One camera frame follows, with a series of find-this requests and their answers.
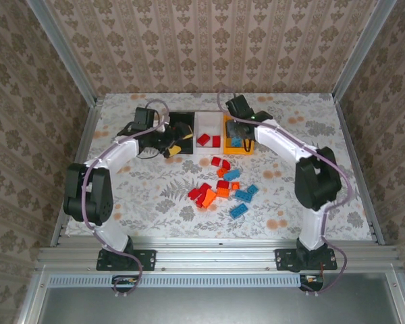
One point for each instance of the white plastic bin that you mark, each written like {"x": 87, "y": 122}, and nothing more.
{"x": 207, "y": 123}

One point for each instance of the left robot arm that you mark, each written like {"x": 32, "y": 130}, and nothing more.
{"x": 98, "y": 199}

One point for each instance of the yellow plastic bin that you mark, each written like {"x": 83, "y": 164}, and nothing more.
{"x": 238, "y": 150}

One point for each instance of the large orange lego brick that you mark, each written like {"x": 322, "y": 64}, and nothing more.
{"x": 209, "y": 198}

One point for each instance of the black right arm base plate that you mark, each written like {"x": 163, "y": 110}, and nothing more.
{"x": 283, "y": 260}

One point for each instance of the aluminium frame post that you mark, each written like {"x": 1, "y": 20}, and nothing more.
{"x": 63, "y": 50}
{"x": 362, "y": 50}

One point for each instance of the small connector board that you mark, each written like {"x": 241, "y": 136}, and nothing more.
{"x": 125, "y": 281}
{"x": 312, "y": 280}

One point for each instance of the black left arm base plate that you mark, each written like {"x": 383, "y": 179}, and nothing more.
{"x": 148, "y": 260}

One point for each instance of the red lego brick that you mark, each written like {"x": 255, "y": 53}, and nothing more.
{"x": 226, "y": 164}
{"x": 194, "y": 193}
{"x": 205, "y": 187}
{"x": 223, "y": 184}
{"x": 216, "y": 141}
{"x": 203, "y": 139}
{"x": 216, "y": 161}
{"x": 200, "y": 203}

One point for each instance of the blue lego brick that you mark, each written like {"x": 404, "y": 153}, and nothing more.
{"x": 231, "y": 175}
{"x": 239, "y": 210}
{"x": 243, "y": 195}
{"x": 236, "y": 141}
{"x": 252, "y": 189}

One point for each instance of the small orange lego brick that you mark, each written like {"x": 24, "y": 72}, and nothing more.
{"x": 221, "y": 172}
{"x": 235, "y": 185}

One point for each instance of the aluminium side rail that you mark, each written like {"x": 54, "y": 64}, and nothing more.
{"x": 348, "y": 135}
{"x": 88, "y": 135}

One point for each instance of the black plastic bin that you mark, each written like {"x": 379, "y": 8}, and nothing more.
{"x": 179, "y": 116}

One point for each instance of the floral patterned table cover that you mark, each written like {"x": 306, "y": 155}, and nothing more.
{"x": 155, "y": 229}

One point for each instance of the grey metal sheet panel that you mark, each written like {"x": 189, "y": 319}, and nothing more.
{"x": 206, "y": 307}

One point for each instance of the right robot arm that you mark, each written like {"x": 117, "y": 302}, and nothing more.
{"x": 317, "y": 185}

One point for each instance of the aluminium cross rail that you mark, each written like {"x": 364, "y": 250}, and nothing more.
{"x": 216, "y": 256}

